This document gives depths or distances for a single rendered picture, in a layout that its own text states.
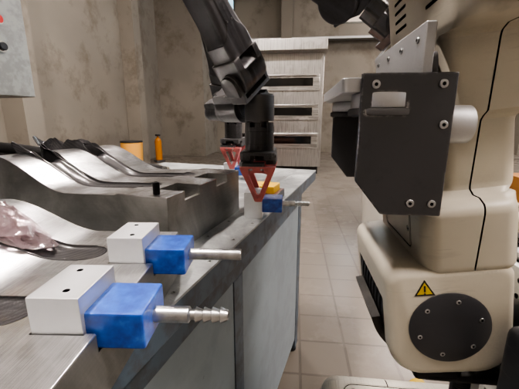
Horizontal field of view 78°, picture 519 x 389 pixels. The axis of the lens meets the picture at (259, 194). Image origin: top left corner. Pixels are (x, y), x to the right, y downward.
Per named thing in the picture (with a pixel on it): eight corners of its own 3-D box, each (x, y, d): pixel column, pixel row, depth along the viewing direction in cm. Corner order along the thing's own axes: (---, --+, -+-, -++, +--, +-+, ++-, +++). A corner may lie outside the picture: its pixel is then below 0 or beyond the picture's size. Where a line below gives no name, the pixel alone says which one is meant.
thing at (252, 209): (308, 213, 68) (309, 188, 67) (310, 220, 63) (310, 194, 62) (247, 211, 69) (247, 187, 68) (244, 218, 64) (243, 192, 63)
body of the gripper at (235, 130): (219, 144, 101) (218, 120, 99) (228, 141, 110) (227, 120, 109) (239, 145, 100) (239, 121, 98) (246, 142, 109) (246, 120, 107)
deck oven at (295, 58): (225, 174, 586) (222, 40, 533) (239, 164, 716) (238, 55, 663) (321, 176, 563) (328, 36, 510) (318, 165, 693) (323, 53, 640)
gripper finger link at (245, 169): (239, 204, 61) (239, 155, 59) (244, 195, 68) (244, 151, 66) (275, 205, 61) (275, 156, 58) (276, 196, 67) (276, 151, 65)
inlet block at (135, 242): (243, 267, 37) (242, 223, 36) (239, 289, 32) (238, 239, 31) (132, 265, 37) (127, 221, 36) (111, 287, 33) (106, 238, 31)
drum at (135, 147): (129, 172, 606) (126, 140, 592) (149, 172, 603) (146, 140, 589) (118, 176, 568) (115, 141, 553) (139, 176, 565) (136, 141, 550)
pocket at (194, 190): (201, 205, 54) (200, 184, 53) (184, 214, 49) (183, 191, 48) (178, 204, 55) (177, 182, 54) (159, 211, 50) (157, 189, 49)
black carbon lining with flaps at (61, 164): (200, 183, 65) (198, 135, 63) (149, 201, 50) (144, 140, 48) (70, 174, 76) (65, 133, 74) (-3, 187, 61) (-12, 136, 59)
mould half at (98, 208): (239, 210, 70) (238, 148, 67) (171, 258, 46) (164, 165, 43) (67, 193, 86) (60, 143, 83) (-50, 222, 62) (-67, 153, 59)
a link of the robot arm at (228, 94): (231, 78, 52) (258, 50, 56) (188, 82, 59) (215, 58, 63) (259, 135, 60) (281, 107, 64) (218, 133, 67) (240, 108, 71)
